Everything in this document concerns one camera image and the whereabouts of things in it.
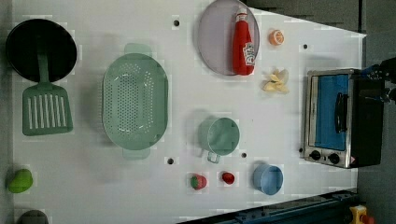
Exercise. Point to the red ketchup bottle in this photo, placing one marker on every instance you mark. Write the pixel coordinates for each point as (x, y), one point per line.
(243, 47)

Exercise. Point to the grey round plate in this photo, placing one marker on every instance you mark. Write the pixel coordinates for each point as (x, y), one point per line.
(215, 34)

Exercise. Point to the green measuring cup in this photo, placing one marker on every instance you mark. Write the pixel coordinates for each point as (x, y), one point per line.
(219, 137)

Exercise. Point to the green oval colander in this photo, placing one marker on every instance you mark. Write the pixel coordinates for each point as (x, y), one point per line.
(135, 102)

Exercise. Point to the red strawberry toy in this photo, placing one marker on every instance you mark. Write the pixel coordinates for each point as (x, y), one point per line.
(198, 181)

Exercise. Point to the peeled banana toy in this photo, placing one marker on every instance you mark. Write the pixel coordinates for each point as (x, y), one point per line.
(277, 82)

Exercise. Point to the blue bowl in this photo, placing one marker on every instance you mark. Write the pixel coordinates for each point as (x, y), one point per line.
(268, 179)

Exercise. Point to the orange slice toy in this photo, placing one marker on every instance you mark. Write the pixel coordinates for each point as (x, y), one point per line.
(276, 38)

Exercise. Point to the black toaster oven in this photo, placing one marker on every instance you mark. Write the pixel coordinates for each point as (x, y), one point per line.
(343, 123)

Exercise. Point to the green slotted spatula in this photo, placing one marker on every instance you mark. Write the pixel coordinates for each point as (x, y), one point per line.
(45, 106)

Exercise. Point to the black round pan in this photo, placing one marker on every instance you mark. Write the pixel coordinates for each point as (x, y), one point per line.
(22, 54)

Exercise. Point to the yellow red emergency button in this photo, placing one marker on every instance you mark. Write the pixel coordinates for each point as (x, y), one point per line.
(360, 216)

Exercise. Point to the green pear toy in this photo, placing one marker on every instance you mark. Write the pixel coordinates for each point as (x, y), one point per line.
(21, 182)

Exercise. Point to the grey round object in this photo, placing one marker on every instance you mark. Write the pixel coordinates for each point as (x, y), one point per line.
(33, 217)

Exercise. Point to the blue metal frame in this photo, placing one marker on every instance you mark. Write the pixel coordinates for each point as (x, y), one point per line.
(329, 208)

